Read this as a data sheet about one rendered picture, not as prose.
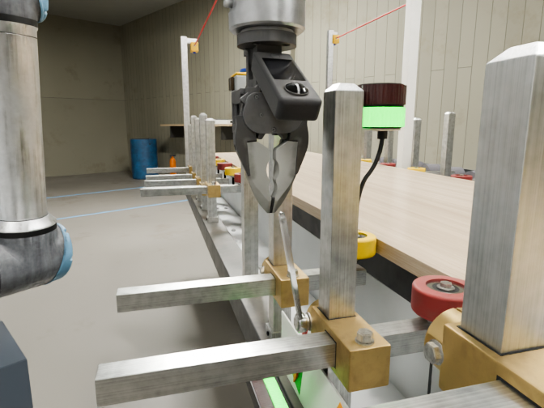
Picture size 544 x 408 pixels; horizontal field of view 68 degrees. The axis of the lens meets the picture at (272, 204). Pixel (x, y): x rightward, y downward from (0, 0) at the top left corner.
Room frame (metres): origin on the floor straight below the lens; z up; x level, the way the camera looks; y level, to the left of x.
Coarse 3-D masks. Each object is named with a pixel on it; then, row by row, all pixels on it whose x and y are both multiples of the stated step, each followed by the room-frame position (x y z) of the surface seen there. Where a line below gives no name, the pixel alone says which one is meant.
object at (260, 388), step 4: (252, 380) 0.58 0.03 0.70; (256, 380) 0.58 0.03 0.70; (260, 380) 0.58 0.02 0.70; (256, 384) 0.58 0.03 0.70; (260, 384) 0.58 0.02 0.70; (256, 388) 0.57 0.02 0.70; (260, 388) 0.57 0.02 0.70; (264, 388) 0.57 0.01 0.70; (256, 392) 0.56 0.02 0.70; (260, 392) 0.56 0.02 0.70; (264, 392) 0.56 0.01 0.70; (260, 396) 0.55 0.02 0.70; (264, 396) 0.55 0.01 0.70; (268, 396) 0.55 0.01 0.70; (260, 400) 0.54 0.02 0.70; (264, 400) 0.54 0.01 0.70; (268, 400) 0.54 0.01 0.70; (260, 404) 0.53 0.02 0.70; (264, 404) 0.53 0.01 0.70; (268, 404) 0.53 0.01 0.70; (272, 404) 0.53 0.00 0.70
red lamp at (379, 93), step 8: (368, 88) 0.47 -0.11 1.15; (376, 88) 0.47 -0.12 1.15; (384, 88) 0.47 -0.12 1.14; (392, 88) 0.47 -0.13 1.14; (400, 88) 0.47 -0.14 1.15; (368, 96) 0.47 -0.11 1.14; (376, 96) 0.47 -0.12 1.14; (384, 96) 0.47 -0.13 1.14; (392, 96) 0.47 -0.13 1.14; (400, 96) 0.47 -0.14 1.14
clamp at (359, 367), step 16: (320, 320) 0.47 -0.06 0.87; (336, 320) 0.46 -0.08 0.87; (352, 320) 0.46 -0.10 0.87; (336, 336) 0.42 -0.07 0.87; (352, 336) 0.42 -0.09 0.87; (336, 352) 0.42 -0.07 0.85; (352, 352) 0.39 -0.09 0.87; (368, 352) 0.40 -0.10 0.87; (384, 352) 0.40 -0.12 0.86; (336, 368) 0.42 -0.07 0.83; (352, 368) 0.39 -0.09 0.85; (368, 368) 0.40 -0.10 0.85; (384, 368) 0.40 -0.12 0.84; (352, 384) 0.39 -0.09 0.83; (368, 384) 0.40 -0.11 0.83; (384, 384) 0.40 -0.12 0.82
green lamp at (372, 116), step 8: (368, 112) 0.47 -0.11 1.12; (376, 112) 0.47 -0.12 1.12; (384, 112) 0.47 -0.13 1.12; (392, 112) 0.47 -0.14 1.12; (400, 112) 0.47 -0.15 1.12; (368, 120) 0.47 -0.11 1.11; (376, 120) 0.47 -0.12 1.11; (384, 120) 0.47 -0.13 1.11; (392, 120) 0.47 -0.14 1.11; (400, 120) 0.47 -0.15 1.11
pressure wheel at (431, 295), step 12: (432, 276) 0.51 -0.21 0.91; (444, 276) 0.51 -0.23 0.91; (420, 288) 0.47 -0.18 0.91; (432, 288) 0.48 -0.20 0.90; (444, 288) 0.47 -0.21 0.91; (456, 288) 0.48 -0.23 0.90; (420, 300) 0.46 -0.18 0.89; (432, 300) 0.45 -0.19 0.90; (444, 300) 0.44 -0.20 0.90; (456, 300) 0.44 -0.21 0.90; (420, 312) 0.46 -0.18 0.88; (432, 312) 0.45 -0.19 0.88
